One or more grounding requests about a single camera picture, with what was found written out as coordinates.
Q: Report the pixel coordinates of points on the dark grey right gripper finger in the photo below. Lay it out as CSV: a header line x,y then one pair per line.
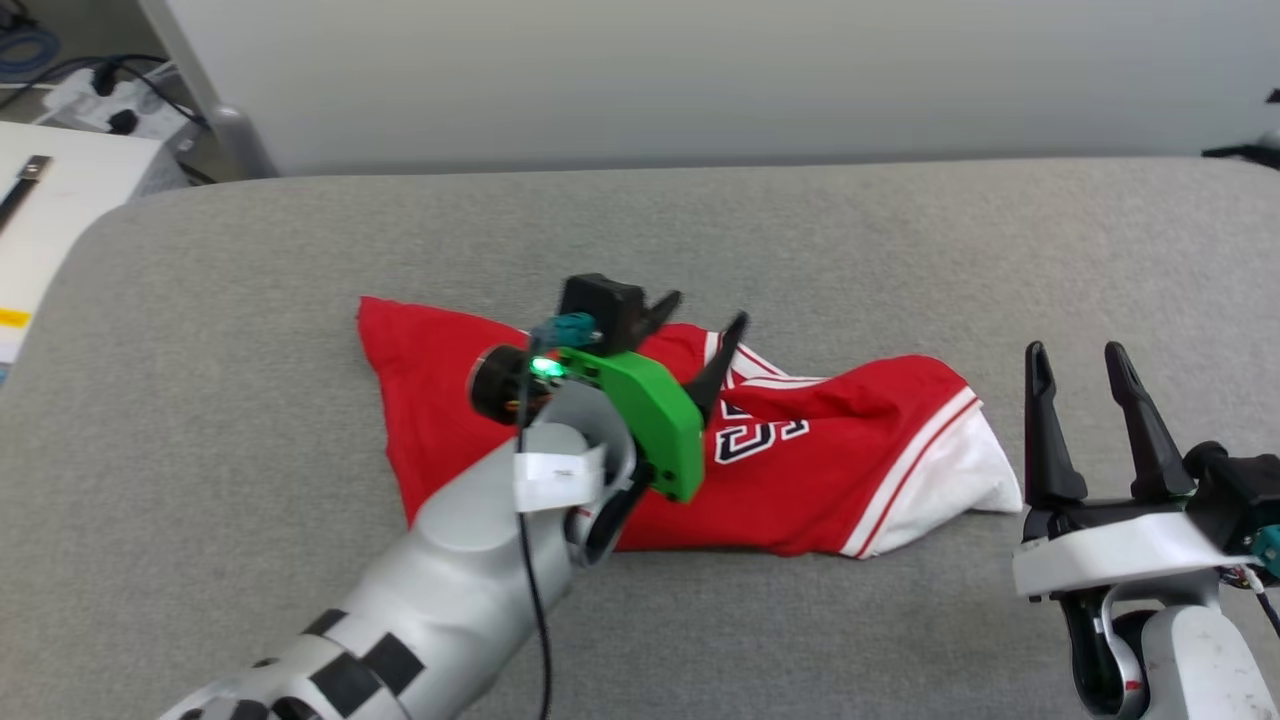
x,y
1155,460
1050,460

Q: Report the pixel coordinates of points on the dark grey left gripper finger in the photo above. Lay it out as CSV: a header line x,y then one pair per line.
x,y
662,308
715,375

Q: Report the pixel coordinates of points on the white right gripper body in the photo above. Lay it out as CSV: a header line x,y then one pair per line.
x,y
1120,550

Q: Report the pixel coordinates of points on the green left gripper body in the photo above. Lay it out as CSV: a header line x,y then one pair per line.
x,y
650,410

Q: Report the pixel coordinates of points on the red white basketball jersey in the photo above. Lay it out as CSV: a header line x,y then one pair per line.
x,y
820,470

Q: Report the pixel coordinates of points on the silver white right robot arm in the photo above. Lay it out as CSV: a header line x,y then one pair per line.
x,y
1200,660

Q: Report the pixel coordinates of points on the black stand base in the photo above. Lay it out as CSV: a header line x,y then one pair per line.
x,y
1250,152

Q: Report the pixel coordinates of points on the black power plug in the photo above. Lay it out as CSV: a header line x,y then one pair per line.
x,y
122,122
103,78

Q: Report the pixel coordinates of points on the white power supply box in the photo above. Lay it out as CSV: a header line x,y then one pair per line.
x,y
90,190

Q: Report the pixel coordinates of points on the white power strip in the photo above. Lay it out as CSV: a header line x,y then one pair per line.
x,y
80,105

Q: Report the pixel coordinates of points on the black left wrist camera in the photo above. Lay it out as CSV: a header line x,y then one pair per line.
x,y
600,305

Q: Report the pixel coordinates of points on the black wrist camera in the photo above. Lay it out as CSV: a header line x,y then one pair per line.
x,y
1240,490
600,305

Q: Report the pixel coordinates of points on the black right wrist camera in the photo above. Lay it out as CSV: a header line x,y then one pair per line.
x,y
1240,490

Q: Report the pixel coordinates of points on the teal left camera connector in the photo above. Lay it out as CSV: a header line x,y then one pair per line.
x,y
570,328

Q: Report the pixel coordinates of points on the teal camera connector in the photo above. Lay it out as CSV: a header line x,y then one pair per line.
x,y
570,328
1268,550

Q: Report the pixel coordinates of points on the teal right camera connector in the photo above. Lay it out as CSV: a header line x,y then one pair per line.
x,y
1268,550

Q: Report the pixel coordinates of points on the grey partition post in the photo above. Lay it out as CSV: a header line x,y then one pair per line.
x,y
235,130

